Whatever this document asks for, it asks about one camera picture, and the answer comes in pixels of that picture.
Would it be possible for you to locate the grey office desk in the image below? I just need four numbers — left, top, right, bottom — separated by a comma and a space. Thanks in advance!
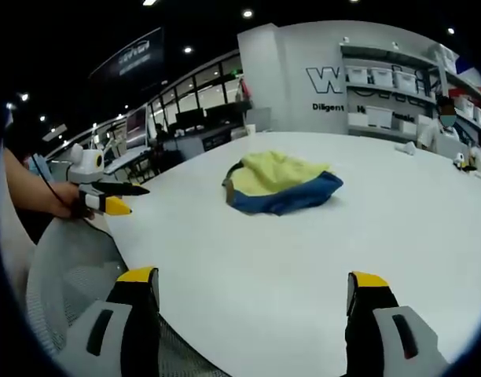
101, 148, 157, 176

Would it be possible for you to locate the yellow and blue garment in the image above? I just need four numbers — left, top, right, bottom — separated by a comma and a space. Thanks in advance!
221, 149, 345, 218

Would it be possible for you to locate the grey shelving unit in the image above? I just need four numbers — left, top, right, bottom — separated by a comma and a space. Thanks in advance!
339, 40, 481, 143

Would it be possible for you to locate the grey mesh office chair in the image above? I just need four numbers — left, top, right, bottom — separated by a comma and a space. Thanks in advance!
25, 217, 229, 377

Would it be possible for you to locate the person's white shirt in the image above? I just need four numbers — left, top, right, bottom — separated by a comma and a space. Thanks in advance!
0, 172, 38, 299

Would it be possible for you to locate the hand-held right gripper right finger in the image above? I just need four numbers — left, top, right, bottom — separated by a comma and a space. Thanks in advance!
343, 270, 453, 377

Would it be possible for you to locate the dark hanging banner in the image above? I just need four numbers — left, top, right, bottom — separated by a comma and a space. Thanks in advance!
88, 26, 165, 93

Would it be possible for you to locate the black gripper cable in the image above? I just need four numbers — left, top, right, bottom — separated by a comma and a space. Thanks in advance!
31, 153, 116, 241

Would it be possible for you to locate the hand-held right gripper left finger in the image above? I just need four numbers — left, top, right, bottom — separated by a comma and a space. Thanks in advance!
53, 266, 163, 377

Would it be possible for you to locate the person's left hand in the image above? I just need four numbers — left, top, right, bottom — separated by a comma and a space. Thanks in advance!
43, 181, 96, 221

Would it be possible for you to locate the black computer monitor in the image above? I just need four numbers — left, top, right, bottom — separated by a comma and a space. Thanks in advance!
174, 107, 207, 127
205, 103, 242, 123

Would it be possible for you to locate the row of white storage boxes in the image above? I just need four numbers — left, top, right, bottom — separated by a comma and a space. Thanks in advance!
344, 45, 481, 137

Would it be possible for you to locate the standing display screen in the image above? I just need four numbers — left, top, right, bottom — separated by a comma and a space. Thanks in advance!
125, 104, 150, 151

